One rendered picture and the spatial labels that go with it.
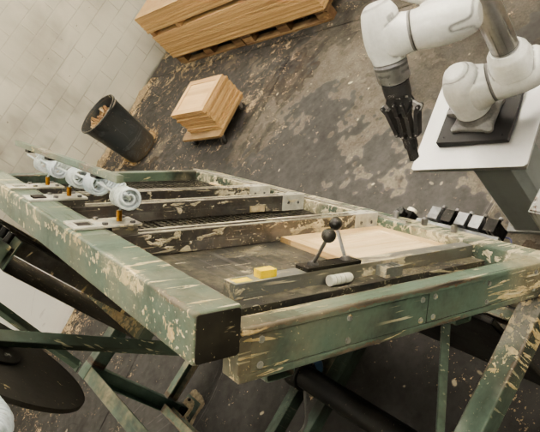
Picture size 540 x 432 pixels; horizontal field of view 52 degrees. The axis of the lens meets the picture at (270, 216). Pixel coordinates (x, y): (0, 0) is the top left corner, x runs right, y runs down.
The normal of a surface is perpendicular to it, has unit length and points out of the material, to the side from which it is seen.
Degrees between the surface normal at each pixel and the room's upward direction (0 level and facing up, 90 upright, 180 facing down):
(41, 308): 90
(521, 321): 0
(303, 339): 90
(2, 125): 90
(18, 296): 90
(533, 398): 0
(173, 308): 36
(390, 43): 69
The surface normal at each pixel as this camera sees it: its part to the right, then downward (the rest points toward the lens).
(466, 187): -0.62, -0.52
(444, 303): 0.60, 0.19
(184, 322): -0.80, 0.07
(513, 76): -0.19, 0.78
